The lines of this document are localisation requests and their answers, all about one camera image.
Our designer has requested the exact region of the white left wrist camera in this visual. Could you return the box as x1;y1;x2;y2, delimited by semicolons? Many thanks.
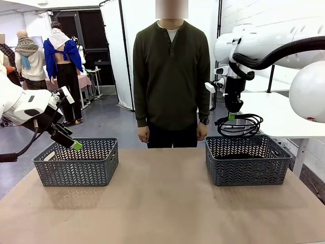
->
50;85;75;105

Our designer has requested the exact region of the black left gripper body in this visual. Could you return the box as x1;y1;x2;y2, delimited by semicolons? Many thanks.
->
38;104;64;135

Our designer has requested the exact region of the small white desk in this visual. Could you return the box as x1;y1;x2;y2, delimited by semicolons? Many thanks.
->
86;67;104;100

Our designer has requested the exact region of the table with pink cloth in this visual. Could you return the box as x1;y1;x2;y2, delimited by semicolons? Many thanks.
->
22;73;92;110

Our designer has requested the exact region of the dark glass door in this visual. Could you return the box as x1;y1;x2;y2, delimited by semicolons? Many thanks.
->
52;10;110;87

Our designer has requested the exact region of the person's left hand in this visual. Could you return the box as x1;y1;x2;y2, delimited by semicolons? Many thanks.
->
197;124;210;141

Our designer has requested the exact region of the black USB cable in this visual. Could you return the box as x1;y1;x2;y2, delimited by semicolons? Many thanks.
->
215;152;262;160

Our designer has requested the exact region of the person's left forearm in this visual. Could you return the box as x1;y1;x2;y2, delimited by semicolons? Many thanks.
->
197;83;211;120

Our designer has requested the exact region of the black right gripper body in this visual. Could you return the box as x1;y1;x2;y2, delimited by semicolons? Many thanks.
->
224;77;246;112

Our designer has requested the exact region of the large white table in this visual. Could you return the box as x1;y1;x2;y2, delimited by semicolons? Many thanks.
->
238;91;325;178

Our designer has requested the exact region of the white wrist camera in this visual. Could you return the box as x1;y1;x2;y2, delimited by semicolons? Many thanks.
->
50;85;75;105
205;78;225;95

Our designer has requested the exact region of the white backdrop screen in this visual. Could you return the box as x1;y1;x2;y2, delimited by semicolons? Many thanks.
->
99;0;221;112

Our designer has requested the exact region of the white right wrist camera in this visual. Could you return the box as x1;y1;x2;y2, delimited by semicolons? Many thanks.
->
205;78;225;95

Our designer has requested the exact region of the figure in plaid shirt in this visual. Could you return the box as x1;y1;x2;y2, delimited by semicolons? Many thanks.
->
0;34;22;87

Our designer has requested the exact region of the thin black cable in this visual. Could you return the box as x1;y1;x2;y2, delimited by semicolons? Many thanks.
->
214;113;264;139

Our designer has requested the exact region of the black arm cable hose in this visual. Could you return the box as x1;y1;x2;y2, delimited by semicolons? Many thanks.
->
0;119;40;163
228;36;325;81

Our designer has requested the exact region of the person's right forearm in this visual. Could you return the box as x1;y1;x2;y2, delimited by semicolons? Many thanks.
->
135;86;149;128

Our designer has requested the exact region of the person in green henley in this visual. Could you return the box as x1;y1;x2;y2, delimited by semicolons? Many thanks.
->
133;0;211;149

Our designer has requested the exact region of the grey plastic basket white label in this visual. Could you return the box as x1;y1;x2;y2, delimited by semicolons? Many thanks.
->
32;137;119;188

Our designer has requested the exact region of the mannequin with blue jacket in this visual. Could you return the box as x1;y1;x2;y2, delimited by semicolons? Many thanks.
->
42;21;84;125

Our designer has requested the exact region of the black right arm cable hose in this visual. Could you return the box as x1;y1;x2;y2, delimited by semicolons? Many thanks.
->
228;36;325;81

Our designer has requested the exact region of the person's right hand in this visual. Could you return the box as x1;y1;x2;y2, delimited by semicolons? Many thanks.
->
138;126;150;143

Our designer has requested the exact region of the white humanoid figure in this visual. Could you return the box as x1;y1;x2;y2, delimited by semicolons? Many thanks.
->
73;35;86;66

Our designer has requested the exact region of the white table with tripod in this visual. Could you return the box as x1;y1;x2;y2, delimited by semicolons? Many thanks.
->
250;72;291;94

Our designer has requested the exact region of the mannequin with patterned scarf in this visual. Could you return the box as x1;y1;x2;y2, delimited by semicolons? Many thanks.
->
14;29;48;89

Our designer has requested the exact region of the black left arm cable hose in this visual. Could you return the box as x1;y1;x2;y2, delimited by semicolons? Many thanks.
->
0;119;40;163

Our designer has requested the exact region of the black tripod stand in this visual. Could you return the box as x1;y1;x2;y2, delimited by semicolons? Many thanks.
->
266;65;275;94

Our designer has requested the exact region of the black stand pole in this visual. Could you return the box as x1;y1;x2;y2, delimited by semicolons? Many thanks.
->
210;0;223;110

